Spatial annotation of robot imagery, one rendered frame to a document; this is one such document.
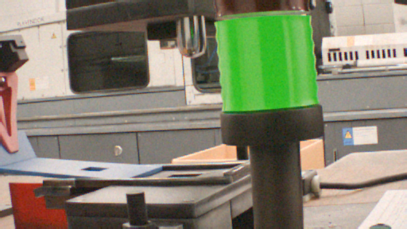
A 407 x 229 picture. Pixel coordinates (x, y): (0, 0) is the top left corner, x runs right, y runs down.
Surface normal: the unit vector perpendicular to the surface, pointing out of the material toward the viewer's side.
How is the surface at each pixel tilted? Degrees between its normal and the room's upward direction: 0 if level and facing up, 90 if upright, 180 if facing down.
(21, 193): 90
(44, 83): 90
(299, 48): 104
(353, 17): 90
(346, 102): 90
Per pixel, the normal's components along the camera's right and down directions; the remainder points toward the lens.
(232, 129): -0.80, 0.10
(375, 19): -0.43, 0.08
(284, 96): 0.22, 0.28
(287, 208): 0.27, 0.03
